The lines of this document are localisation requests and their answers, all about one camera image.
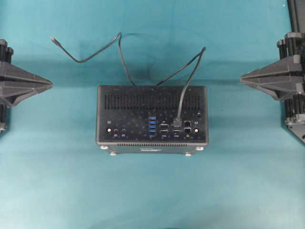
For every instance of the left gripper black rail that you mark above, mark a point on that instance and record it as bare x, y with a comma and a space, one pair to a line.
12, 96

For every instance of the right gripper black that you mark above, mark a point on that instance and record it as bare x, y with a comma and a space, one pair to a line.
292, 64

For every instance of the black mini PC box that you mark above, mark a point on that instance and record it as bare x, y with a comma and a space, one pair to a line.
152, 119

